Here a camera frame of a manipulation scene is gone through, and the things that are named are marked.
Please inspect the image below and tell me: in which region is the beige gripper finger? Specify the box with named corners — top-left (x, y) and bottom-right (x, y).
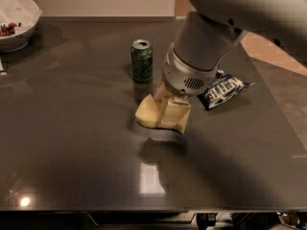
top-left (158, 96), bottom-right (191, 129)
top-left (153, 77), bottom-right (172, 102)

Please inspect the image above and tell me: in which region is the yellow sponge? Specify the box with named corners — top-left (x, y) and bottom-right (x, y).
top-left (134, 93), bottom-right (192, 135)

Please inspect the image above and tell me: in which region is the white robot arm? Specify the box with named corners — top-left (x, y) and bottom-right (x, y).
top-left (154, 0), bottom-right (307, 132)

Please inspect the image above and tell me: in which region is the green soda can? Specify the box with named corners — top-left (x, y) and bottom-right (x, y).
top-left (130, 39), bottom-right (153, 83)

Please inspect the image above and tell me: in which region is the blue kettle chips bag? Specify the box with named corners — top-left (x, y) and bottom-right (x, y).
top-left (198, 69), bottom-right (253, 111)

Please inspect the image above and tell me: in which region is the white bowl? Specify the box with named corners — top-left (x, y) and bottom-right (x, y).
top-left (0, 0), bottom-right (41, 53)

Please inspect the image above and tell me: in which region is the white napkin in bowl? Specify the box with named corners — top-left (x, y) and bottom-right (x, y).
top-left (0, 0), bottom-right (32, 26)

